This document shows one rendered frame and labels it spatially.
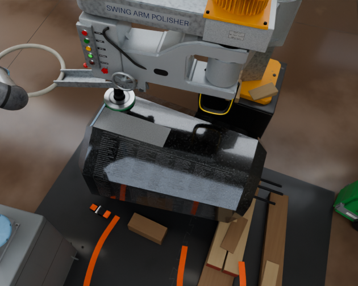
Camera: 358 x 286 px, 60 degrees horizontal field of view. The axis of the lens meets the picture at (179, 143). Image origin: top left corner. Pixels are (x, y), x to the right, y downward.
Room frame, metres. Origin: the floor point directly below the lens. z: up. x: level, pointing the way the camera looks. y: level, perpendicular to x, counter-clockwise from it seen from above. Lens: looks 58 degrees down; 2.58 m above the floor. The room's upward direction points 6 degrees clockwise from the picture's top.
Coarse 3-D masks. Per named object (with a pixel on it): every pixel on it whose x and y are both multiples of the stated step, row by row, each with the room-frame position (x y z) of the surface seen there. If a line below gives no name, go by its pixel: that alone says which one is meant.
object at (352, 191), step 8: (352, 184) 1.23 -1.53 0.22; (344, 192) 1.19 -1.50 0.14; (352, 192) 1.13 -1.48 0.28; (336, 200) 1.14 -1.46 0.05; (344, 200) 1.08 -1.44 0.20; (352, 200) 1.06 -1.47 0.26; (336, 208) 1.05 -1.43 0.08; (344, 208) 1.04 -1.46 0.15; (352, 208) 1.02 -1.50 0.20; (344, 216) 1.01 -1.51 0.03; (352, 216) 0.99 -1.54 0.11; (352, 224) 0.94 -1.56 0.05
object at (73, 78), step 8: (64, 72) 1.48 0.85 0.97; (72, 72) 1.47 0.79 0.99; (80, 72) 1.46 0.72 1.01; (88, 72) 1.46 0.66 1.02; (64, 80) 1.43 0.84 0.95; (72, 80) 1.42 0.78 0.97; (80, 80) 1.41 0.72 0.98; (88, 80) 1.40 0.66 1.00; (96, 80) 1.40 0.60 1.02; (104, 80) 1.39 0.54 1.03; (136, 88) 1.29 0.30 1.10
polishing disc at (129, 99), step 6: (108, 90) 1.42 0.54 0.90; (108, 96) 1.36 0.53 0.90; (126, 96) 1.38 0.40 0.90; (132, 96) 1.39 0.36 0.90; (108, 102) 1.31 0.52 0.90; (114, 102) 1.32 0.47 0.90; (120, 102) 1.33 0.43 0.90; (126, 102) 1.33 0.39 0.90; (132, 102) 1.34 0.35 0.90; (114, 108) 1.27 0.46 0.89; (120, 108) 1.27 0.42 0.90
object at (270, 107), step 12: (276, 60) 2.09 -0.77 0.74; (276, 84) 1.81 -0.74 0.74; (204, 96) 1.65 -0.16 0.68; (276, 96) 1.67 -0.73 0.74; (216, 108) 1.62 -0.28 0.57; (240, 108) 1.56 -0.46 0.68; (252, 108) 1.55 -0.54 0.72; (264, 108) 1.54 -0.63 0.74; (228, 120) 1.59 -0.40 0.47; (240, 120) 1.56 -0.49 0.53; (252, 120) 1.53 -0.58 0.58; (264, 120) 1.51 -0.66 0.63
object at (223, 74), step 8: (208, 64) 1.26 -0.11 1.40; (216, 64) 1.21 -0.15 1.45; (224, 64) 1.19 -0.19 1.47; (232, 64) 1.19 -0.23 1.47; (240, 64) 1.22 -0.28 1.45; (208, 72) 1.24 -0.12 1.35; (216, 72) 1.20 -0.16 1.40; (224, 72) 1.19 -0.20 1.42; (232, 72) 1.20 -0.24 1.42; (208, 80) 1.23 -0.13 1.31; (216, 80) 1.20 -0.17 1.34; (224, 80) 1.19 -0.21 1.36; (232, 80) 1.21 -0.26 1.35
